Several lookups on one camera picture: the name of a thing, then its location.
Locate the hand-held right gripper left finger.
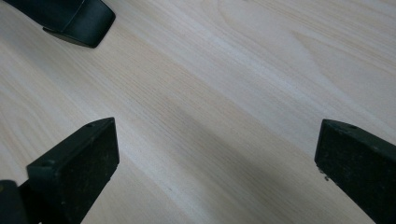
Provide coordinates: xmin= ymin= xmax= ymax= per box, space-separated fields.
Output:
xmin=18 ymin=117 xmax=120 ymax=224

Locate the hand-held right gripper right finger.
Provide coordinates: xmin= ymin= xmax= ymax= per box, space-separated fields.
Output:
xmin=314 ymin=119 xmax=396 ymax=224

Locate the black long-arm stapler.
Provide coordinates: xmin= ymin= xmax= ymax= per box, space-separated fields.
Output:
xmin=3 ymin=0 xmax=117 ymax=49

